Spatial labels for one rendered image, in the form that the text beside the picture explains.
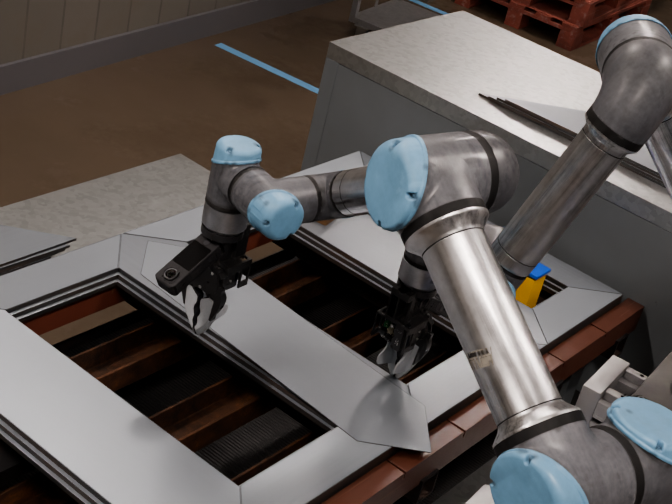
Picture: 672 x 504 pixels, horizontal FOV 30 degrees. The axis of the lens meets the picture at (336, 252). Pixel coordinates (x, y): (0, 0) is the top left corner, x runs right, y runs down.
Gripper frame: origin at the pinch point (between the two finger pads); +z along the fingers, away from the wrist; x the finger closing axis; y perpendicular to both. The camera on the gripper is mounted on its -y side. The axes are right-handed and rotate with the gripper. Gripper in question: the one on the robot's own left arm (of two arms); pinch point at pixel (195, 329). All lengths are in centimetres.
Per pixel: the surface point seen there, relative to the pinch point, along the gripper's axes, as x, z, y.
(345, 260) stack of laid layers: 7, 7, 53
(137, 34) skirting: 244, 80, 230
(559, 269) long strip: -23, 6, 92
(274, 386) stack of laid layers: -13.0, 7.6, 8.3
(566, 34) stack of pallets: 160, 83, 468
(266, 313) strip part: 1.5, 5.8, 21.9
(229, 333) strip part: 0.9, 5.8, 11.1
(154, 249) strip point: 29.1, 5.8, 19.5
